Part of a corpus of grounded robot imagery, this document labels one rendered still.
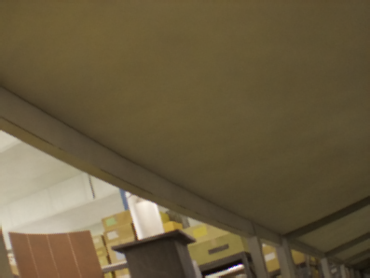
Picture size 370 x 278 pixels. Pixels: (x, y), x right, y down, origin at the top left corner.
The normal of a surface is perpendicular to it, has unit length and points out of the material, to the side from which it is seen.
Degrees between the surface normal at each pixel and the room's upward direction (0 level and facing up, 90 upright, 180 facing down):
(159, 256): 90
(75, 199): 90
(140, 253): 90
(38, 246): 90
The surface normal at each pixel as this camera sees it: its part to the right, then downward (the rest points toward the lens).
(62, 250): 0.41, -0.43
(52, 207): -0.33, -0.25
